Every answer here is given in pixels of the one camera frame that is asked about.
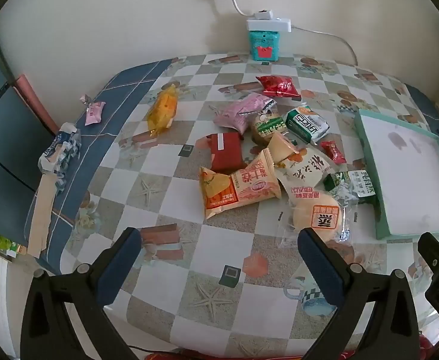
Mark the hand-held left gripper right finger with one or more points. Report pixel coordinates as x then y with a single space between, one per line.
322 270

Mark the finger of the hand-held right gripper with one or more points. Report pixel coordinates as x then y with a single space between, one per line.
435 257

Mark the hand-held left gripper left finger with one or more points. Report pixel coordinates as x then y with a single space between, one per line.
118 266

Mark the clear bread packet orange label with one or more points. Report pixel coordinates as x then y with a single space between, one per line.
313 210

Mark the teal rimmed white tray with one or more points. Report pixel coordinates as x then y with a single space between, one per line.
410 180

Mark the orange white snack packet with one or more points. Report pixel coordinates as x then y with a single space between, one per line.
238 189

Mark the yellow triangular snack packet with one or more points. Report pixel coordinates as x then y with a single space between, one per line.
281 148

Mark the green white snack packet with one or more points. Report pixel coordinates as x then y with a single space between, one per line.
354 187
307 123

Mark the green striped cake packet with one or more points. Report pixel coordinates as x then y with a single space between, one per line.
266 127

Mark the red shiny flower snack packet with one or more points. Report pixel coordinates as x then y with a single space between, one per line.
279 86

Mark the checkered printed tablecloth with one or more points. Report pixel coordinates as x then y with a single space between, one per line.
155 281

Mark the beige cardboard strip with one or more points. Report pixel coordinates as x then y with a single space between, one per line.
41 213

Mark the white black script snack packet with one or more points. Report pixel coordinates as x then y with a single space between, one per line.
305 168

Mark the small red candy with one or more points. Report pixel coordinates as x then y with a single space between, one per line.
334 152

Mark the crumpled blue white wrapper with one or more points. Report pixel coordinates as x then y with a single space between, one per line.
60 150

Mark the red boxy snack packet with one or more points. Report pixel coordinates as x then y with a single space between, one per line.
225 153

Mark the small pink candy packet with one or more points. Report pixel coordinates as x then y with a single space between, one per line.
94 112

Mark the yellow clear snack packet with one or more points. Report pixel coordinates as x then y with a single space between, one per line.
163 110

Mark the dark cabinet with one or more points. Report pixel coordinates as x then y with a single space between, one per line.
2 138

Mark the pink snack packet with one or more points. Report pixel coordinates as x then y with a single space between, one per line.
238 114

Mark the teal box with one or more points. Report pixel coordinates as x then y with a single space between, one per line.
264 43

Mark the small white charger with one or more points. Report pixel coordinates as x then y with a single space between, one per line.
263 14

